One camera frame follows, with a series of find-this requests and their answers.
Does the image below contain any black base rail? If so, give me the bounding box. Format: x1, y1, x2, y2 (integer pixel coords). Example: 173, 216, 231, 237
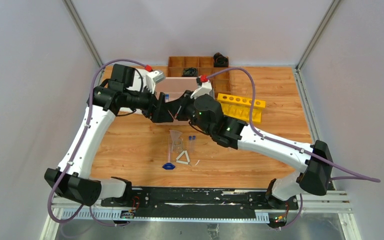
100, 186, 299, 220

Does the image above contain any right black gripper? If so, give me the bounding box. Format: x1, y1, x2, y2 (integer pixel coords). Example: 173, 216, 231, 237
166, 90, 213, 136

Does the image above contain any small glass beaker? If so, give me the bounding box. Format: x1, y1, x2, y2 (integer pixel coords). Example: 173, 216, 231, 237
172, 139, 184, 154

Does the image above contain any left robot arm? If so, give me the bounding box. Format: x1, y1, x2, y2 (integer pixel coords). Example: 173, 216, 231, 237
44, 64, 165, 207

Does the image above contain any wooden compartment tray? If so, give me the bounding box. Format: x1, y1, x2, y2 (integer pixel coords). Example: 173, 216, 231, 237
167, 56, 232, 95

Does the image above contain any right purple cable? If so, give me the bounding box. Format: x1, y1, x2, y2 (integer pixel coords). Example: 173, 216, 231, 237
199, 67, 382, 230

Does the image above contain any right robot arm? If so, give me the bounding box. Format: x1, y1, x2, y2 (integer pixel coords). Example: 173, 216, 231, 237
163, 90, 333, 209

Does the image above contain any white clay triangle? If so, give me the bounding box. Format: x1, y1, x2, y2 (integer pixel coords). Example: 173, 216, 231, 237
175, 150, 191, 165

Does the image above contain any purple cable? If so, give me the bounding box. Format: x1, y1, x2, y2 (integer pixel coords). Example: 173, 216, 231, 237
47, 58, 153, 228
199, 67, 382, 230

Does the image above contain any glass funnel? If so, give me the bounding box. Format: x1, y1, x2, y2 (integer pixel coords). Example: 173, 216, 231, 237
169, 129, 183, 146

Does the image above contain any black object in tray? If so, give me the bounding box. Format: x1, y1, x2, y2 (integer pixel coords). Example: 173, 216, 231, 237
182, 67, 199, 77

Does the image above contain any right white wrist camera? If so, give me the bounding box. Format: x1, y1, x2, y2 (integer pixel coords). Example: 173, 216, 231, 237
190, 75, 215, 99

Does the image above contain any yellow test tube rack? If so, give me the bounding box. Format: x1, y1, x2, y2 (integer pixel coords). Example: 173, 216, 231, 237
216, 93, 266, 124

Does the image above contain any black object behind tray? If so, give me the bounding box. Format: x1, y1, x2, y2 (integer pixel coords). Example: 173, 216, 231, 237
213, 52, 229, 68

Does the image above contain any white plastic lid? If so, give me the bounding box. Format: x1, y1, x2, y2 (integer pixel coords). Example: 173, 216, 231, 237
127, 68, 148, 91

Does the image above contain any pink plastic bin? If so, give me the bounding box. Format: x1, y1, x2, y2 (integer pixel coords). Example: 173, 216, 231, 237
155, 77, 198, 126

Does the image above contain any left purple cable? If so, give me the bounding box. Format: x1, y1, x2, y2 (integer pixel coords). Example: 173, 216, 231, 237
47, 58, 153, 228

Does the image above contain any blue round cap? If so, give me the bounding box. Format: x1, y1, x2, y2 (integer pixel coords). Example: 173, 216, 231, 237
162, 162, 176, 170

